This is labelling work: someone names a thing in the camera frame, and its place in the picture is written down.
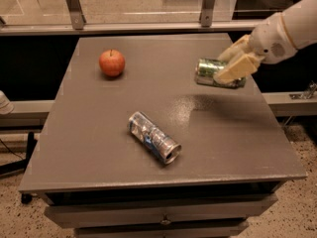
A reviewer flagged left metal railing post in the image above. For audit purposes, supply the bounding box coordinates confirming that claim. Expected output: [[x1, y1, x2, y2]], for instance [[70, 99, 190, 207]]
[[65, 0, 86, 30]]

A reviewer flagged right metal railing post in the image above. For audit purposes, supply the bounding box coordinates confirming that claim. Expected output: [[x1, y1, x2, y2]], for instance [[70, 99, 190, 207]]
[[199, 0, 215, 28]]

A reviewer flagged metal railing post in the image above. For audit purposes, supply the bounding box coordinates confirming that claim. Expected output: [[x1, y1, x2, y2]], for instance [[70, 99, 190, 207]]
[[199, 0, 215, 28], [65, 0, 86, 30]]

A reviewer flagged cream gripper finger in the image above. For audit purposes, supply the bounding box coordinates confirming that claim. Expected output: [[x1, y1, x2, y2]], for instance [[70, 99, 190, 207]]
[[214, 52, 264, 84], [218, 35, 250, 62]]

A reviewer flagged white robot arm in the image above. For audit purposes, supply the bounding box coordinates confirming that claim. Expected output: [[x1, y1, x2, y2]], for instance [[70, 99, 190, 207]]
[[213, 0, 317, 84]]

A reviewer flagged red apple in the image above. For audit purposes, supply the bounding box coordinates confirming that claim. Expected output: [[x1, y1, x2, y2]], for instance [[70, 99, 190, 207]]
[[99, 50, 126, 77]]

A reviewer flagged silver blue redbull can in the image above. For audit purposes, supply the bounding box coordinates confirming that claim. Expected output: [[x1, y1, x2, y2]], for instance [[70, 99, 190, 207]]
[[128, 111, 181, 165]]

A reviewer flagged green soda can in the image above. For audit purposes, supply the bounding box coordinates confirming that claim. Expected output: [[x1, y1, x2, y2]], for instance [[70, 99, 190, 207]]
[[194, 58, 247, 89]]

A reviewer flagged white object at left edge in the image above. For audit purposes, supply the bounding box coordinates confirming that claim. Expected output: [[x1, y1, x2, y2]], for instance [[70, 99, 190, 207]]
[[0, 90, 14, 115]]

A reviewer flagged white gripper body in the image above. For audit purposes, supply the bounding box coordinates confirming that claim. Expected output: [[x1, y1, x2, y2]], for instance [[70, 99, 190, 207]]
[[249, 13, 297, 64]]

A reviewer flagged metal floor bracket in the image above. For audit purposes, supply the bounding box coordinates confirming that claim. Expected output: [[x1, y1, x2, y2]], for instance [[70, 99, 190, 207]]
[[289, 81, 317, 99]]

